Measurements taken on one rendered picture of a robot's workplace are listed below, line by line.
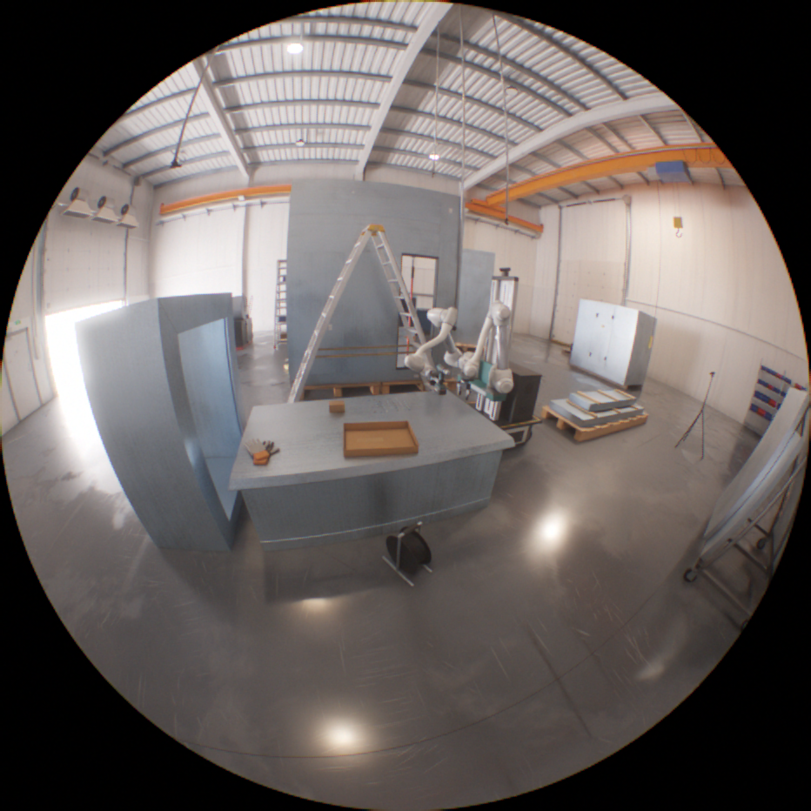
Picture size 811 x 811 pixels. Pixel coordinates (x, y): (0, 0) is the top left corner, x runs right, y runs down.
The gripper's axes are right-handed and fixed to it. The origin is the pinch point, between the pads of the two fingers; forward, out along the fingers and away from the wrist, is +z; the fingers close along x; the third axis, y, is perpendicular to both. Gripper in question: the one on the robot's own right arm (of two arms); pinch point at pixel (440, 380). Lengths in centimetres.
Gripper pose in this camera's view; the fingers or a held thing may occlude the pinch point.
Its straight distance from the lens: 225.0
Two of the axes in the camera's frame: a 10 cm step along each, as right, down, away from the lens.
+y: 0.5, -9.2, -3.9
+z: 2.9, 3.9, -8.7
